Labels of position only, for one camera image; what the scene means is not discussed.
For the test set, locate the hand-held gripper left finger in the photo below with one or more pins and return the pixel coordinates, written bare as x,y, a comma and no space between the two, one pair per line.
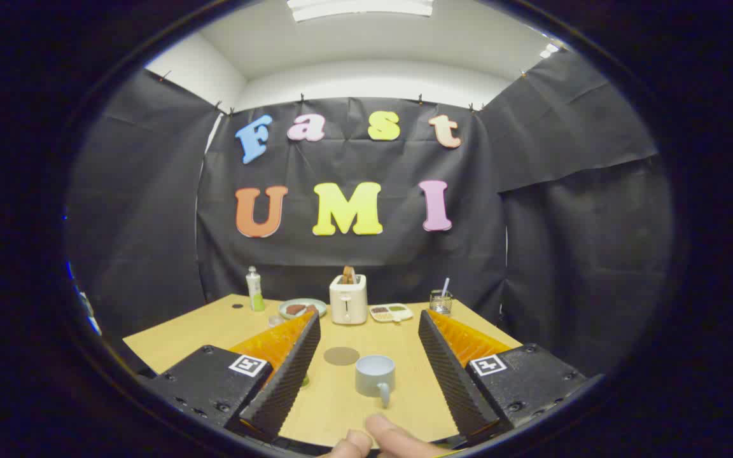
290,375

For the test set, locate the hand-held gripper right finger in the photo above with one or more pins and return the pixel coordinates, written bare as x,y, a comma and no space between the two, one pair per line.
449,375

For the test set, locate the round brown coaster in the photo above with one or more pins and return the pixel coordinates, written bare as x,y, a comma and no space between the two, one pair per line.
341,356

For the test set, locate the light blue cup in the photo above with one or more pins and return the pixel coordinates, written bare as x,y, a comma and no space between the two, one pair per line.
373,378

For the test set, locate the white green tube bottle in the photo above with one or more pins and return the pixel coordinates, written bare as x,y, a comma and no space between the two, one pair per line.
255,292

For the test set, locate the wooden table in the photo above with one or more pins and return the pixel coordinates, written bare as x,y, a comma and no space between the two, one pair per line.
328,407

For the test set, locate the clear glass tumbler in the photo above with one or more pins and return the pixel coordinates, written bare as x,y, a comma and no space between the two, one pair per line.
441,305

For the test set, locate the pale green plate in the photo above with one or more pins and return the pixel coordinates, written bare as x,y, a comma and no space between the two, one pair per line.
320,306

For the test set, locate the white divided snack tray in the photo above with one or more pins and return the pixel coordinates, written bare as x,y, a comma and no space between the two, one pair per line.
392,317

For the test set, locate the white straw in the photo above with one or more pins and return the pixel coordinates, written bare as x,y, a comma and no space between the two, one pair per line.
445,286

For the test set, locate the white toaster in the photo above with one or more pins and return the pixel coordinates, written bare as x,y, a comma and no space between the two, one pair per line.
349,305

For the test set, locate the brown toast slice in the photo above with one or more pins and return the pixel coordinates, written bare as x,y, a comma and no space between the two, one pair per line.
349,275

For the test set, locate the small ceiling light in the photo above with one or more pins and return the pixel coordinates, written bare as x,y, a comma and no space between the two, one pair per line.
551,50

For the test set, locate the long ceiling light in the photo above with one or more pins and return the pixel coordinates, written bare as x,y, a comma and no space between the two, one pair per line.
360,7

